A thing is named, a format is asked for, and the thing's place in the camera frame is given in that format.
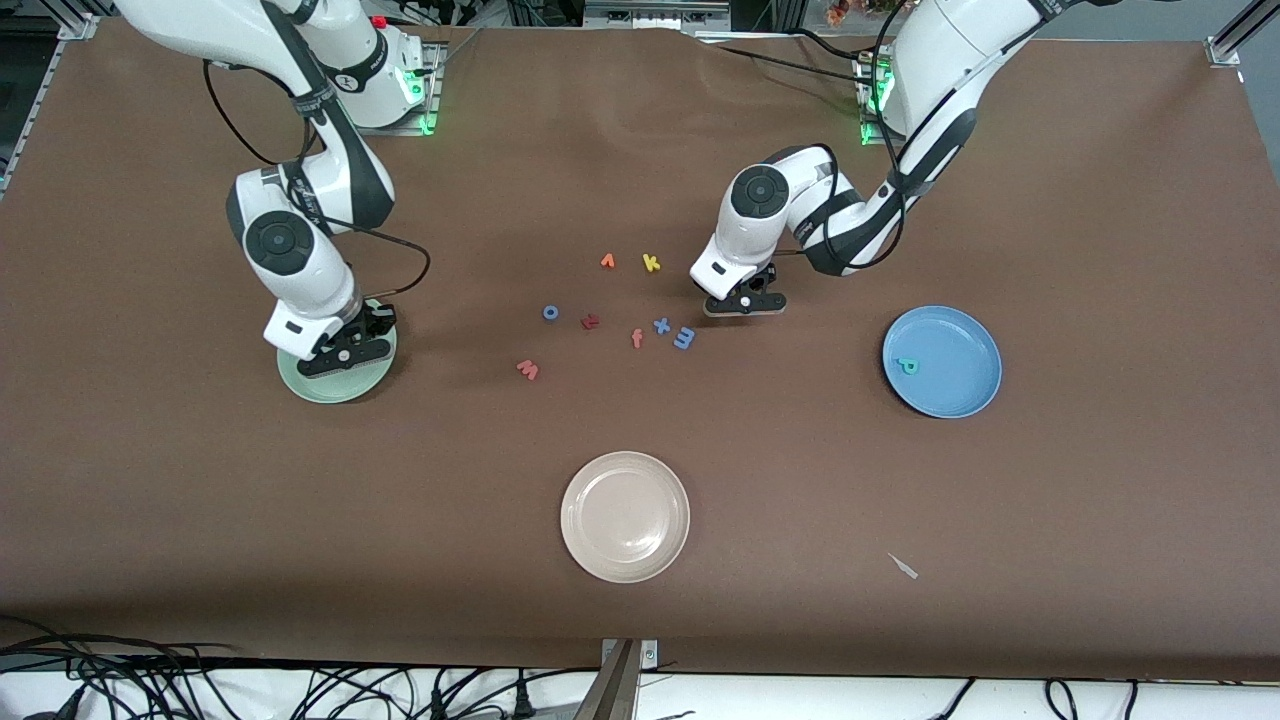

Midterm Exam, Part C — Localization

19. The green plate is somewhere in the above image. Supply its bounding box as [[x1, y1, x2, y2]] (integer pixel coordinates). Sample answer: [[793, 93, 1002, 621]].
[[277, 291, 398, 405]]

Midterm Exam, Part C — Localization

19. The brown paper table cover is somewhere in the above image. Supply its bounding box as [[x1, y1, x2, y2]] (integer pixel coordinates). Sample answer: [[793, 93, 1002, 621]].
[[0, 15, 1280, 681]]

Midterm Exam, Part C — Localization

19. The blue plate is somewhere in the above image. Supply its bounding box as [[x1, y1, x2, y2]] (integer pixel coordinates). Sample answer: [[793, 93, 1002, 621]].
[[882, 305, 1003, 419]]

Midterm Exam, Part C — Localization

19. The beige plate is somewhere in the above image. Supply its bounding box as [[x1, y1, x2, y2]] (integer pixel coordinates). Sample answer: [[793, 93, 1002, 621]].
[[560, 451, 691, 584]]

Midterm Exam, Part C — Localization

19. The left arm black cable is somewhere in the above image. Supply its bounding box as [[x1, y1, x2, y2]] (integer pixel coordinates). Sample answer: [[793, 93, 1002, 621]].
[[770, 0, 911, 273]]

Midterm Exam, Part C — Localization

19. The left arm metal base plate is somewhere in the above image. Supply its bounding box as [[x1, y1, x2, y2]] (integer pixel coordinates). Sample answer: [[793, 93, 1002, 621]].
[[855, 50, 891, 148]]

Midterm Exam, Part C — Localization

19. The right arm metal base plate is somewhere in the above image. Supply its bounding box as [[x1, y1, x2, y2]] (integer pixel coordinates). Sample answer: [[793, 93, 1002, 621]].
[[333, 40, 441, 136]]

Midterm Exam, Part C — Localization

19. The black cable on table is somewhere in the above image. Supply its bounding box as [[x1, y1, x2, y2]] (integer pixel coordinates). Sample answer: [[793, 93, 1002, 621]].
[[715, 44, 869, 79]]

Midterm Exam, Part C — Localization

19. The grey metal rail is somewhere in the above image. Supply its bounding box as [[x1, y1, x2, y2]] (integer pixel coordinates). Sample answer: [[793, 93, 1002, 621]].
[[583, 0, 731, 31]]

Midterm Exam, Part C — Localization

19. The black cable tangle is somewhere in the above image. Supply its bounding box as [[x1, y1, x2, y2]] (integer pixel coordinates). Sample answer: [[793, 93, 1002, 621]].
[[290, 665, 601, 720], [0, 615, 241, 720]]

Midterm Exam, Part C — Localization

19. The aluminium frame profile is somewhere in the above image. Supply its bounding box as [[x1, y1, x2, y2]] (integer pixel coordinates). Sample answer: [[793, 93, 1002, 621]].
[[1205, 0, 1280, 69], [0, 12, 101, 196]]

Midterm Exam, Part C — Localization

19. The metal bracket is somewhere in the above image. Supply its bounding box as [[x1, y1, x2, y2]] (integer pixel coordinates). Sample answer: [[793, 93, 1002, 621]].
[[600, 638, 659, 720]]

